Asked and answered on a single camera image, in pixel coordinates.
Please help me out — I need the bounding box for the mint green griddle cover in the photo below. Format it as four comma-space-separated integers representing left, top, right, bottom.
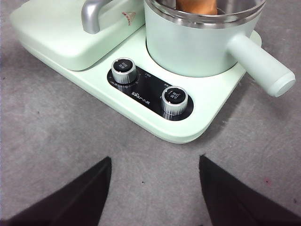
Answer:
9, 0, 146, 71

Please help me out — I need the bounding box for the mint green steamer pot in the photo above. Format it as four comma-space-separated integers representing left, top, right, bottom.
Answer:
143, 0, 296, 97

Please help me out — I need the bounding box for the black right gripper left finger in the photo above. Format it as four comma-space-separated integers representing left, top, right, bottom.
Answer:
0, 156, 112, 226

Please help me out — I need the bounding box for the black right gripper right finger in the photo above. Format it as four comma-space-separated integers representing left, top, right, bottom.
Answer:
199, 154, 301, 226

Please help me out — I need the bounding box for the silver control dial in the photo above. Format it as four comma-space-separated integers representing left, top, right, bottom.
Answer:
161, 86, 189, 116
111, 57, 137, 84

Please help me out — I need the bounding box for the mint green breakfast machine base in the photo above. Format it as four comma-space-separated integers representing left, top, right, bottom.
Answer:
9, 7, 263, 144

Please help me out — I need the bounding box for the brown potato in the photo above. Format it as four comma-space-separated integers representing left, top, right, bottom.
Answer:
175, 0, 218, 15

